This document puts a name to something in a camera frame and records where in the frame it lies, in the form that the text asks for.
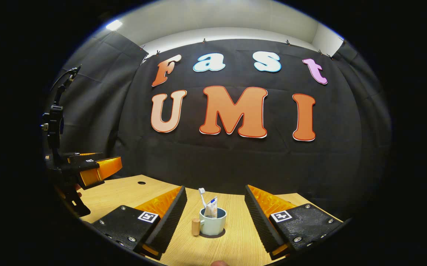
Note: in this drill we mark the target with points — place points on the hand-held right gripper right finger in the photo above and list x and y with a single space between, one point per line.
261 225

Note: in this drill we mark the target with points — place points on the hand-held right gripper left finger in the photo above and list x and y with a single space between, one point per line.
167 225

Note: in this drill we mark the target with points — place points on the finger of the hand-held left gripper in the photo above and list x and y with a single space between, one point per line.
84 165
82 158

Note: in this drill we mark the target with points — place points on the round dark brown coaster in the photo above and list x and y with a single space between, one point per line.
219 235

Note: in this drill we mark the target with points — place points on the white toothpaste tube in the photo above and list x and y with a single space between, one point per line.
210 208

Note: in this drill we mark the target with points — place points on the white and blue toothbrush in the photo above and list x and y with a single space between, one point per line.
201 192

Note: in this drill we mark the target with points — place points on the wooden desktop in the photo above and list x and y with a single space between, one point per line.
117 195

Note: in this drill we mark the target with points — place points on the ceiling light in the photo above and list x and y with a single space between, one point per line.
114 25

